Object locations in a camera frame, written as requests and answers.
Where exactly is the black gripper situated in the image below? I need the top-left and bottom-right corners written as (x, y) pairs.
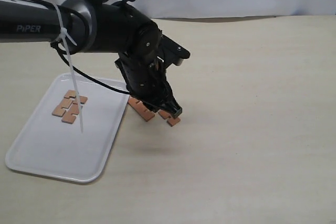
top-left (115, 52), bottom-right (182, 118)

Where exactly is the orange notched block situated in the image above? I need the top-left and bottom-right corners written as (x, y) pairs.
top-left (158, 110), bottom-right (181, 127)
top-left (61, 99), bottom-right (79, 124)
top-left (128, 97), bottom-right (155, 122)
top-left (52, 90), bottom-right (76, 117)

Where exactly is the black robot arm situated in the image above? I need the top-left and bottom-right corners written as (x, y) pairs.
top-left (1, 0), bottom-right (190, 118)

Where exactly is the white zip tie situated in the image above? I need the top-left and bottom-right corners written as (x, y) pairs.
top-left (52, 3), bottom-right (84, 133)

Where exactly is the white plastic tray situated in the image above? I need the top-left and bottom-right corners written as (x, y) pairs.
top-left (5, 73), bottom-right (129, 184)

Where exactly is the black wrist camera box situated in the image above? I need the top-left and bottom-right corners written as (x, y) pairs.
top-left (157, 35), bottom-right (191, 68)

